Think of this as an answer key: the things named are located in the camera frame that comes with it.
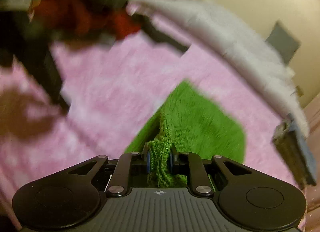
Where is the green knit sweater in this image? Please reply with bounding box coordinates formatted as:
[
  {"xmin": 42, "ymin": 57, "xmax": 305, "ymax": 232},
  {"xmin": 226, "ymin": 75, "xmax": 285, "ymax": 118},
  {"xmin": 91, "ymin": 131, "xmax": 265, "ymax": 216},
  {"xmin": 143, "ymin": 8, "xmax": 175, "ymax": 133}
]
[{"xmin": 125, "ymin": 81, "xmax": 246, "ymax": 188}]

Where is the folded grey blue clothes stack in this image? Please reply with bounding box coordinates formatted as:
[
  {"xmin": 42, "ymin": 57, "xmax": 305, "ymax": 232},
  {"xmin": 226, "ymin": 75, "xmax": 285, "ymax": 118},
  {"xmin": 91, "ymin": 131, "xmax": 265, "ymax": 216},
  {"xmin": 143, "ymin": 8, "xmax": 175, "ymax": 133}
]
[{"xmin": 272, "ymin": 114, "xmax": 316, "ymax": 190}]

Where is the pink floral bed blanket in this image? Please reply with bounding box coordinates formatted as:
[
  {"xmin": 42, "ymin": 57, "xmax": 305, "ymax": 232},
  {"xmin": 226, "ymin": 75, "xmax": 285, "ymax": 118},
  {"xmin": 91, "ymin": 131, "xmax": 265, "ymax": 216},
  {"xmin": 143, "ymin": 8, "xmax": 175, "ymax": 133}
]
[{"xmin": 1, "ymin": 17, "xmax": 295, "ymax": 220}]

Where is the pink patterned curtain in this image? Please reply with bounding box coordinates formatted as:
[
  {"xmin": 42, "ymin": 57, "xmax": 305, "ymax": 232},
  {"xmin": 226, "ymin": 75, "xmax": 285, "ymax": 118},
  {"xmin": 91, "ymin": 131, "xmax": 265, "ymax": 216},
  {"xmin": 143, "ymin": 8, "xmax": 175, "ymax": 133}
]
[{"xmin": 304, "ymin": 95, "xmax": 319, "ymax": 232}]

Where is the grey striped duvet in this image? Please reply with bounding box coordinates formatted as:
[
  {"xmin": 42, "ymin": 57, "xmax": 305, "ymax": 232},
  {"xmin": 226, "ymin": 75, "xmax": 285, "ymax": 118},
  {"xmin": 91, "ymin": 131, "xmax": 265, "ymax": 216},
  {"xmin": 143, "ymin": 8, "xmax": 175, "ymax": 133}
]
[{"xmin": 130, "ymin": 0, "xmax": 310, "ymax": 137}]

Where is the grey pillow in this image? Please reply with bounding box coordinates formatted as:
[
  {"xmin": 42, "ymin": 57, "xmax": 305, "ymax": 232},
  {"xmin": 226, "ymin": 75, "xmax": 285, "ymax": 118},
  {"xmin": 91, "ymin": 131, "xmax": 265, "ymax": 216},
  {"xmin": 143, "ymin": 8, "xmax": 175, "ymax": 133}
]
[{"xmin": 266, "ymin": 21, "xmax": 300, "ymax": 65}]

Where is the red knit garment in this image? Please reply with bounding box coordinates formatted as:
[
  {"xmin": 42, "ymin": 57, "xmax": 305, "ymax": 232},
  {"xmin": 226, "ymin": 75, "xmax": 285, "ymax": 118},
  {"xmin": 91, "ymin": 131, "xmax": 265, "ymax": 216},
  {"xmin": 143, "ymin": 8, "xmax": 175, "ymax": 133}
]
[{"xmin": 33, "ymin": 0, "xmax": 141, "ymax": 40}]

